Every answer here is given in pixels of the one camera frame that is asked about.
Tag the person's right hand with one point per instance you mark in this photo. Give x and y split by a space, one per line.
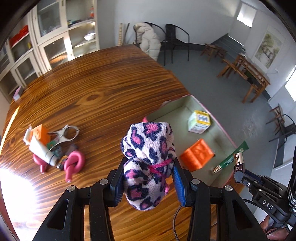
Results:
280 234

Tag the white bowl on shelf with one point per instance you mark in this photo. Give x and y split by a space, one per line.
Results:
89 36

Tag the pink card deck box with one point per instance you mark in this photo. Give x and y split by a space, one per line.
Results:
18 93

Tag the white cream tube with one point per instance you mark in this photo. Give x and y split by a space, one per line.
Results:
41 151

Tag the wooden measuring stick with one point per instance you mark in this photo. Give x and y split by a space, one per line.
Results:
120 35

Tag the bright orange toy cube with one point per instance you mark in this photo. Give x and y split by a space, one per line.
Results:
197 156

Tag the black metal chair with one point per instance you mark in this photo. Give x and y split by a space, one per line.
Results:
173 41
163 42

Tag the small wooden stool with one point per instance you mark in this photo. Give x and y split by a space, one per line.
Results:
214 51

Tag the wooden side table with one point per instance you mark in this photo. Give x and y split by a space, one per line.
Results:
242 66

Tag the white gauze roll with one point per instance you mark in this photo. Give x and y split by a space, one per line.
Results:
28 135

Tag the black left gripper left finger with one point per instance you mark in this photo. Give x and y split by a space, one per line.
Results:
65 221

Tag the beige jacket on chair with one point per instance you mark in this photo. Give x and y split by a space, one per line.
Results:
148 40

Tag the pink knotted foam roller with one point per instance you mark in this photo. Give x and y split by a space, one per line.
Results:
74 164

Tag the leopard print fluffy pouch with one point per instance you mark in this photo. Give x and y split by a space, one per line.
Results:
150 152

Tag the white glass door cabinet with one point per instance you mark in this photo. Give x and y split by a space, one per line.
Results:
51 34

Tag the silver metal clamp tool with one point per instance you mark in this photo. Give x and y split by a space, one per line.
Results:
66 134

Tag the framed tree painting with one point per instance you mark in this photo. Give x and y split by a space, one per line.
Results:
269 48

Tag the yellow cardboard box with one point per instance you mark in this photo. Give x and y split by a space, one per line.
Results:
198 122

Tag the light orange duck cube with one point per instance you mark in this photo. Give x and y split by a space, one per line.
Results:
40 132

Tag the green cosmetic tube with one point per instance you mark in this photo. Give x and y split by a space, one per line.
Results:
226 162

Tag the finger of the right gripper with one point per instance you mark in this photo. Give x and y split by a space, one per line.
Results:
244 179

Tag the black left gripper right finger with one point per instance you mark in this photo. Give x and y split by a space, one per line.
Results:
234 219

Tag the small gold lipstick tube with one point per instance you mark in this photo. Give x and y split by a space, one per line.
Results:
239 162

